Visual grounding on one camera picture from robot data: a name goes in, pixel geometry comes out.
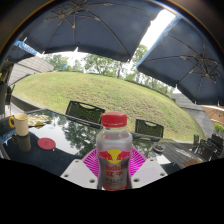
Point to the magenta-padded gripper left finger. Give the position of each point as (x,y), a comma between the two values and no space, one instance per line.
(77,170)

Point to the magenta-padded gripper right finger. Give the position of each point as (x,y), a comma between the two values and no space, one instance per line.
(150,170)

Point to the red-capped clear drink bottle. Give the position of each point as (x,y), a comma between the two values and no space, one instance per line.
(114,146)

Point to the small round ashtray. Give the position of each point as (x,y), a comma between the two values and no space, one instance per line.
(159,148)

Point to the dark slatted table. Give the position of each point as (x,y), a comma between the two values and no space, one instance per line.
(181,155)

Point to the flat round red coaster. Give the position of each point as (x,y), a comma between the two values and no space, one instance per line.
(46,143)

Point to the black mesh patio chair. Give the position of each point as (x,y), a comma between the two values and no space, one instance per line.
(84,112)
(149,129)

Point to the group of dark patio chairs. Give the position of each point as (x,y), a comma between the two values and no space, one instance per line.
(208,146)

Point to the grey-roofed building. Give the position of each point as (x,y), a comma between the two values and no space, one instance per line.
(193,108)
(30,68)

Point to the navy umbrella with blue rim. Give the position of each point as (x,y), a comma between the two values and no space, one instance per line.
(26,48)

